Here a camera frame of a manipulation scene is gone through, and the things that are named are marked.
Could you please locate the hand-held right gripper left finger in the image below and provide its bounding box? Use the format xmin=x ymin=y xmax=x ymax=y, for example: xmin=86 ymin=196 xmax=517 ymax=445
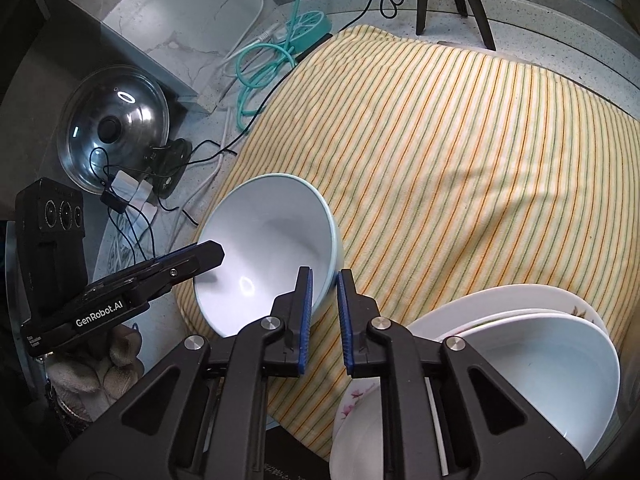
xmin=57 ymin=266 xmax=315 ymax=480

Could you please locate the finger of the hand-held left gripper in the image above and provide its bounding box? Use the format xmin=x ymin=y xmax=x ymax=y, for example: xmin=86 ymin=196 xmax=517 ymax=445
xmin=84 ymin=240 xmax=225 ymax=306

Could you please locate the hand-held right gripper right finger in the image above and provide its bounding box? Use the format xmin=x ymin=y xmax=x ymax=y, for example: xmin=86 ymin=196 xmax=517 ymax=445
xmin=336 ymin=269 xmax=586 ymax=480

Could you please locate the light blue bowl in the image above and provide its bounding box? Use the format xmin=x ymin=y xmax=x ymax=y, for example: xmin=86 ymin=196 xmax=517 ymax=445
xmin=192 ymin=173 xmax=343 ymax=339

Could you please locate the person's left hand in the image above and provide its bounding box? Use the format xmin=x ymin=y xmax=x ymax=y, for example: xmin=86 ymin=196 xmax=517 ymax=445
xmin=47 ymin=324 xmax=143 ymax=410

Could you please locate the white charger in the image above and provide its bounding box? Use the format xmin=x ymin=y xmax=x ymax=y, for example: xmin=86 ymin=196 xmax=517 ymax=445
xmin=112 ymin=170 xmax=139 ymax=197
xmin=132 ymin=180 xmax=157 ymax=207

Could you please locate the white plate pink flower print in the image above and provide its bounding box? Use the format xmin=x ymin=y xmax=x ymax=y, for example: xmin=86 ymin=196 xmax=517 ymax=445
xmin=329 ymin=382 xmax=388 ymax=480

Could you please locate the glass pot lid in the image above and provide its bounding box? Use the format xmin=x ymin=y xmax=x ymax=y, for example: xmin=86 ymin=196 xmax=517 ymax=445
xmin=57 ymin=64 xmax=171 ymax=195

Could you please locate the large white bowl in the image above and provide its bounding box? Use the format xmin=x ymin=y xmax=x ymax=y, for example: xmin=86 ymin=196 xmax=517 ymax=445
xmin=425 ymin=312 xmax=621 ymax=480

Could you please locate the yellow striped cloth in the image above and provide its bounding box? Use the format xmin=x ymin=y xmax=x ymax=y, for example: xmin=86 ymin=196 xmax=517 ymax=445
xmin=172 ymin=24 xmax=640 ymax=453

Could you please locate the round teal power strip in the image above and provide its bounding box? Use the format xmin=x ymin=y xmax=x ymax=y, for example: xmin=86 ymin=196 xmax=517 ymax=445
xmin=280 ymin=11 xmax=333 ymax=56

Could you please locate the black phone mount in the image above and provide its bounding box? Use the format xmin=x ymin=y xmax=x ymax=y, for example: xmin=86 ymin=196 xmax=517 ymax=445
xmin=150 ymin=139 xmax=193 ymax=198

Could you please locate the thin black cable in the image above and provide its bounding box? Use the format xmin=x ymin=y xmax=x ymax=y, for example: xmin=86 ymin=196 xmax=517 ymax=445
xmin=89 ymin=137 xmax=241 ymax=271

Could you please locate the white cable with plug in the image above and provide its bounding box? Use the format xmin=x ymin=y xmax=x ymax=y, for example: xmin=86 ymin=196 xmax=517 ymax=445
xmin=202 ymin=0 xmax=288 ymax=78

